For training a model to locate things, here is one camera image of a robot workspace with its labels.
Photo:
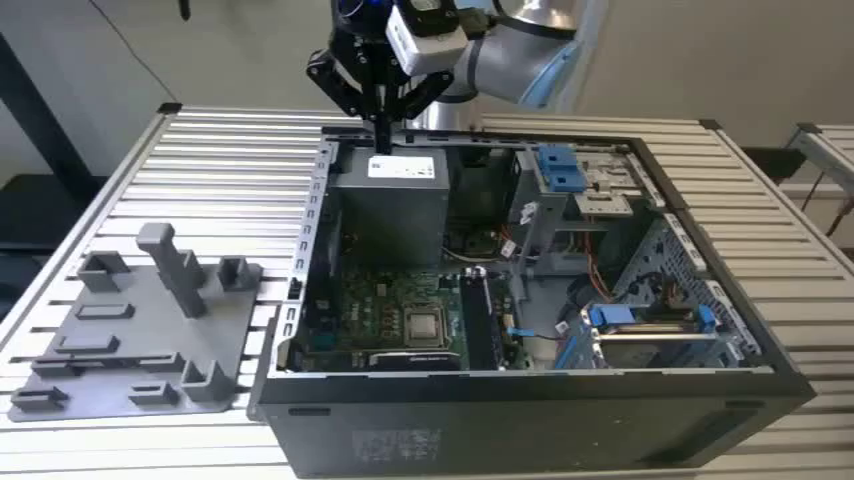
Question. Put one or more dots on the gray power supply unit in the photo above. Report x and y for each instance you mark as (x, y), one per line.
(390, 220)

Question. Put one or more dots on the black graphics card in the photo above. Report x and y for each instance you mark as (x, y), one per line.
(414, 360)

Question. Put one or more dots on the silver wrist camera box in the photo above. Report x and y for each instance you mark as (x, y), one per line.
(428, 50)

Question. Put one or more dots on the silver CPU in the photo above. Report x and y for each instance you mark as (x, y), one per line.
(425, 329)

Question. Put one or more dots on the hard disk in blue carrier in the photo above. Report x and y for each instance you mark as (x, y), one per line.
(611, 315)

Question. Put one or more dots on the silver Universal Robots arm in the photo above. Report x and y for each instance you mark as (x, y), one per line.
(515, 65)

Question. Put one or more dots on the RAM stick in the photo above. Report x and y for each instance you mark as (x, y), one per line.
(114, 358)

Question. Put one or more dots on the silver drive cage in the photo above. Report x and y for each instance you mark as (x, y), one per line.
(601, 205)

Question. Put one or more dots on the black hanging rod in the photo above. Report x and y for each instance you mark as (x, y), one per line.
(185, 9)

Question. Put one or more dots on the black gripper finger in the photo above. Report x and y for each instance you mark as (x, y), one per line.
(337, 82)
(428, 95)

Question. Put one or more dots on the small metal slat table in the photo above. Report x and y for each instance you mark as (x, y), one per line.
(824, 145)

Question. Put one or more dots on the gray parts rack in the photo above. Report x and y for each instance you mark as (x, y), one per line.
(134, 320)

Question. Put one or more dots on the green motherboard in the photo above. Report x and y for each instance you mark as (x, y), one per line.
(374, 310)

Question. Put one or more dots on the blue drive bay latch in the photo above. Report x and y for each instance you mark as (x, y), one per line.
(557, 157)

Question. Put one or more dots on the black open PC case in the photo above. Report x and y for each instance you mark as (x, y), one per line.
(535, 430)

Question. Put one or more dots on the black desk frame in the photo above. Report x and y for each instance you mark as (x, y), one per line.
(41, 210)

